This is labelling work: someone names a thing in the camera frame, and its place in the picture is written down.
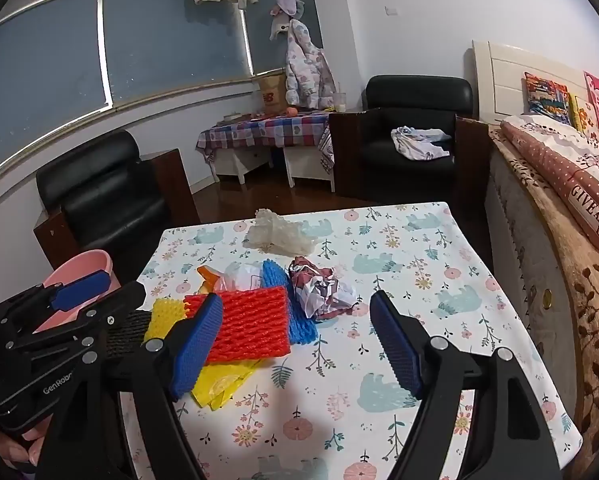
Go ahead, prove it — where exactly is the pink dotted quilt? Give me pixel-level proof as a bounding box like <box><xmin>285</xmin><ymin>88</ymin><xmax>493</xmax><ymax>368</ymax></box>
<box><xmin>499</xmin><ymin>115</ymin><xmax>599</xmax><ymax>256</ymax></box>

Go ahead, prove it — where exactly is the orange and white plastic bag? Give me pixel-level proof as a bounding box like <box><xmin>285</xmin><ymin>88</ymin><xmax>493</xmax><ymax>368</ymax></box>
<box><xmin>197</xmin><ymin>262</ymin><xmax>267</xmax><ymax>295</ymax></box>

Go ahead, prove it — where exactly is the yellow floral pillow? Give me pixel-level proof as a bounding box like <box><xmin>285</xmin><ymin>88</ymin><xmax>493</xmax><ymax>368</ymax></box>
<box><xmin>569</xmin><ymin>92</ymin><xmax>599</xmax><ymax>143</ymax></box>

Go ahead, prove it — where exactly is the blue foam net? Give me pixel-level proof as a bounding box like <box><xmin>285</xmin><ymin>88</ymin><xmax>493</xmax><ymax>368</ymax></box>
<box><xmin>262</xmin><ymin>259</ymin><xmax>320</xmax><ymax>346</ymax></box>

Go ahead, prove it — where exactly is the yellow foam net and bag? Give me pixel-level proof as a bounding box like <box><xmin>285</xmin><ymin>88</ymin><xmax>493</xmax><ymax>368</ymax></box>
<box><xmin>190</xmin><ymin>357</ymin><xmax>270</xmax><ymax>411</ymax></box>

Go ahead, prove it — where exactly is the black foam net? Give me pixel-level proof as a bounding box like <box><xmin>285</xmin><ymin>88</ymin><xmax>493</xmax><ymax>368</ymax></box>
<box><xmin>102</xmin><ymin>310</ymin><xmax>152</xmax><ymax>361</ymax></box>

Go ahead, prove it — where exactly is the white low table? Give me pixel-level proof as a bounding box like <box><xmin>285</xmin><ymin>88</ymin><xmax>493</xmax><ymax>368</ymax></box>
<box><xmin>283</xmin><ymin>146</ymin><xmax>336</xmax><ymax>193</ymax></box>
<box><xmin>212</xmin><ymin>146</ymin><xmax>275</xmax><ymax>185</ymax></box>

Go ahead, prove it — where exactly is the white printed cloth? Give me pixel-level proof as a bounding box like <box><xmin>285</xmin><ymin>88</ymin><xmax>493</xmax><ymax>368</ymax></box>
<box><xmin>391</xmin><ymin>126</ymin><xmax>453</xmax><ymax>161</ymax></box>

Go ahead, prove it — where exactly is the printed paper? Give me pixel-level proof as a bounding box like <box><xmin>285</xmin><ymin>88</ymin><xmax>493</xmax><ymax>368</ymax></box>
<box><xmin>288</xmin><ymin>256</ymin><xmax>356</xmax><ymax>320</ymax></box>

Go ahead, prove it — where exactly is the red foam net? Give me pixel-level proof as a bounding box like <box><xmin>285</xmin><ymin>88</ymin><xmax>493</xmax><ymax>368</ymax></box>
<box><xmin>183</xmin><ymin>286</ymin><xmax>291</xmax><ymax>363</ymax></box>

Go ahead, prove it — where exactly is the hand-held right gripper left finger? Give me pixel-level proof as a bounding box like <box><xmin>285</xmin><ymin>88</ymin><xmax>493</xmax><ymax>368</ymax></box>
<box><xmin>35</xmin><ymin>292</ymin><xmax>225</xmax><ymax>480</ymax></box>

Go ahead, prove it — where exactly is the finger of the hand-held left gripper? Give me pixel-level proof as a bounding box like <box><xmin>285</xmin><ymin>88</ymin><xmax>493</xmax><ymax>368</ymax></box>
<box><xmin>6</xmin><ymin>281</ymin><xmax>147</xmax><ymax>356</ymax></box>
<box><xmin>0</xmin><ymin>270</ymin><xmax>111</xmax><ymax>333</ymax></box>

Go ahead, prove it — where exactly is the white plush hat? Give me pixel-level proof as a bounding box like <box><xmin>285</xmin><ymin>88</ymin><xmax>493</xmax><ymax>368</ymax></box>
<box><xmin>269</xmin><ymin>10</ymin><xmax>292</xmax><ymax>41</ymax></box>

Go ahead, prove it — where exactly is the floral puffer jacket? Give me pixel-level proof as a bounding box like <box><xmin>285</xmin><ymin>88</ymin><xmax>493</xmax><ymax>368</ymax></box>
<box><xmin>284</xmin><ymin>20</ymin><xmax>339</xmax><ymax>110</ymax></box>

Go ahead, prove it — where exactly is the person's left hand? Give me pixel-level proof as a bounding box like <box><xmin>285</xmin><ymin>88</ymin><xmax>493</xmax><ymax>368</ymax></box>
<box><xmin>2</xmin><ymin>427</ymin><xmax>47</xmax><ymax>473</ymax></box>

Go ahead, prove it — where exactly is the checked tablecloth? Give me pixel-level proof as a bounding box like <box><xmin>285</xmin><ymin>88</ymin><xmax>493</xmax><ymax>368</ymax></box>
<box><xmin>196</xmin><ymin>110</ymin><xmax>337</xmax><ymax>166</ymax></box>

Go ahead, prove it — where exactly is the black leather armchair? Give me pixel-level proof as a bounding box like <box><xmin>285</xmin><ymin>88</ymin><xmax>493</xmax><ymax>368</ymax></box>
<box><xmin>329</xmin><ymin>75</ymin><xmax>490</xmax><ymax>206</ymax></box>
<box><xmin>33</xmin><ymin>130</ymin><xmax>200</xmax><ymax>271</ymax></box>

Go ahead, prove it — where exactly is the cream bed headboard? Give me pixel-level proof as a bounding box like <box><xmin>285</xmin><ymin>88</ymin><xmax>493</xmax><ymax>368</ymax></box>
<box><xmin>472</xmin><ymin>40</ymin><xmax>587</xmax><ymax>126</ymax></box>

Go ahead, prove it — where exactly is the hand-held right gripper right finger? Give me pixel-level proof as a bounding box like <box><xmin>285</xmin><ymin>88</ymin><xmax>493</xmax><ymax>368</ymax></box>
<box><xmin>369</xmin><ymin>290</ymin><xmax>563</xmax><ymax>480</ymax></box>

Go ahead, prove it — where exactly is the clear plastic bag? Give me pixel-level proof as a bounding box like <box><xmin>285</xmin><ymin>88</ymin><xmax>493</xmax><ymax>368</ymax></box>
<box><xmin>243</xmin><ymin>208</ymin><xmax>319</xmax><ymax>256</ymax></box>

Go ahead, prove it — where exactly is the brown paper bag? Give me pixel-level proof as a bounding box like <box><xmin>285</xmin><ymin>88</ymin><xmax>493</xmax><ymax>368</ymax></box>
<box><xmin>256</xmin><ymin>72</ymin><xmax>287</xmax><ymax>116</ymax></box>

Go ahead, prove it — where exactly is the large window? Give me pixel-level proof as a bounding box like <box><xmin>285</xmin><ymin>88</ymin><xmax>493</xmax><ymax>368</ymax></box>
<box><xmin>0</xmin><ymin>0</ymin><xmax>325</xmax><ymax>181</ymax></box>

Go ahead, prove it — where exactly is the pink plastic bucket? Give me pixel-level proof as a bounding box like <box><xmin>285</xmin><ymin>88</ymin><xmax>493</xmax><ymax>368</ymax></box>
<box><xmin>32</xmin><ymin>250</ymin><xmax>117</xmax><ymax>333</ymax></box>

